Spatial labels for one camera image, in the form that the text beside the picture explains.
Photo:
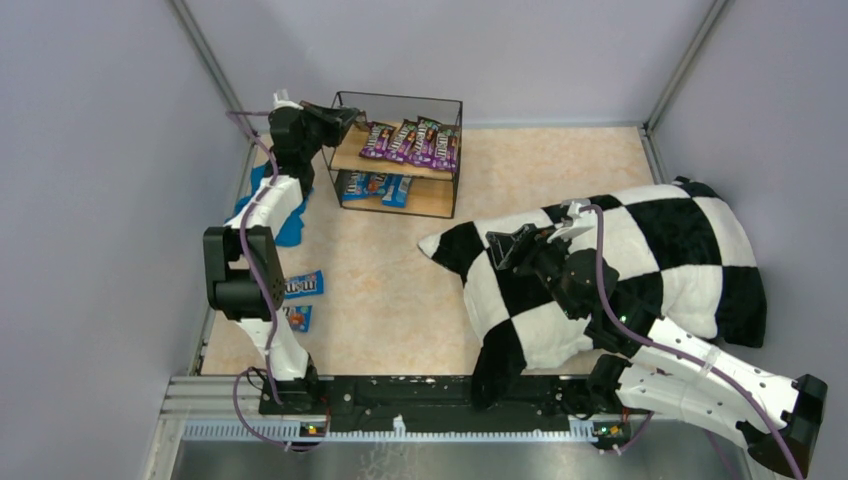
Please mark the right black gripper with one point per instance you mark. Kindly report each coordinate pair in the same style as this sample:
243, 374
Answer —
519, 249

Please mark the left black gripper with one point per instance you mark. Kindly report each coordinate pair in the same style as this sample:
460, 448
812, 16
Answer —
337, 121

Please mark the purple brown candy bag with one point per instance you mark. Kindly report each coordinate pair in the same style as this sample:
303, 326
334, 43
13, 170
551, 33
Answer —
423, 151

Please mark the blue candy bag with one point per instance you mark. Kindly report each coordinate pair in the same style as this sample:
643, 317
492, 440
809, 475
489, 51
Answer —
298, 317
397, 192
355, 186
378, 184
309, 284

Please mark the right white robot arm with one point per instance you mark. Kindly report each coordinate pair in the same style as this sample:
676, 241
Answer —
649, 362

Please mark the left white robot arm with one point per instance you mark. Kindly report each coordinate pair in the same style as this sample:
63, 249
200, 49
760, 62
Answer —
244, 276

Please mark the blue candy bag in shelf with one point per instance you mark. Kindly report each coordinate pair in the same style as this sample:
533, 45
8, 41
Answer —
378, 184
397, 192
355, 186

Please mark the purple candy bag on shelf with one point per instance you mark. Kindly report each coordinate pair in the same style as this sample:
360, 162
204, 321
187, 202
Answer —
453, 136

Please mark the blue crumpled cloth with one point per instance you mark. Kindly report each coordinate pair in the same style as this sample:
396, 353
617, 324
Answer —
278, 206

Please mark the black white checkered pillow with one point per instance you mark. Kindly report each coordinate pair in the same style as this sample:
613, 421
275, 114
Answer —
677, 247

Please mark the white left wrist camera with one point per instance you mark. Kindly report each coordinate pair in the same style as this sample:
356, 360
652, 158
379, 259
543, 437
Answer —
281, 100

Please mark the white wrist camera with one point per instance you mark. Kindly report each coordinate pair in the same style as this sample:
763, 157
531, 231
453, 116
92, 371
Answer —
578, 218
281, 100

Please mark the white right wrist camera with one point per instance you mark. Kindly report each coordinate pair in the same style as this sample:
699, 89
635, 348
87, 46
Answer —
578, 218

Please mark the black wire wooden shelf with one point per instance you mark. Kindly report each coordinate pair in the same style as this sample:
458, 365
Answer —
434, 190

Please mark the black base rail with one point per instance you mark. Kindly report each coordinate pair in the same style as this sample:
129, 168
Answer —
439, 404

